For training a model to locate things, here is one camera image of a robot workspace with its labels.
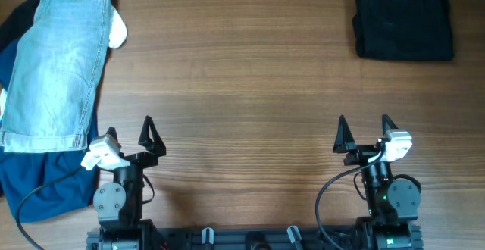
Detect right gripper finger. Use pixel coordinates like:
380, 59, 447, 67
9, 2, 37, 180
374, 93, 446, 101
382, 114, 398, 135
333, 115, 355, 153

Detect light blue denim shorts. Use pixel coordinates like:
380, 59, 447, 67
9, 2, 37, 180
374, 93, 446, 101
1, 0, 111, 153

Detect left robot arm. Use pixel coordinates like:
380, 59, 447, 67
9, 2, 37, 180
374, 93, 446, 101
86, 116, 168, 250

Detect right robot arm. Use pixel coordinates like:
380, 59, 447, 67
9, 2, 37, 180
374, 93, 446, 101
333, 114, 424, 250

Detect dark blue t-shirt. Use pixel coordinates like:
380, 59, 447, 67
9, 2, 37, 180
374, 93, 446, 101
0, 37, 100, 223

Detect folded black garment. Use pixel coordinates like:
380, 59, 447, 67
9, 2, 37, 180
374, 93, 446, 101
352, 0, 454, 61

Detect black garment at left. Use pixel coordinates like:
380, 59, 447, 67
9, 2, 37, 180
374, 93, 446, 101
1, 0, 40, 51

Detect right black cable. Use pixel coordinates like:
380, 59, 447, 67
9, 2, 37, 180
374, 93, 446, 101
314, 149, 386, 250

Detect black cable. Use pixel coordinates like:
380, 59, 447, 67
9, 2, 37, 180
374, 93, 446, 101
14, 165, 84, 250
314, 149, 386, 250

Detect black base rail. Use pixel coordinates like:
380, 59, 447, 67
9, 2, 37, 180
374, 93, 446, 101
86, 225, 424, 250

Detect left black cable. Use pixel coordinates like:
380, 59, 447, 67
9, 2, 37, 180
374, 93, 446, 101
14, 165, 84, 250

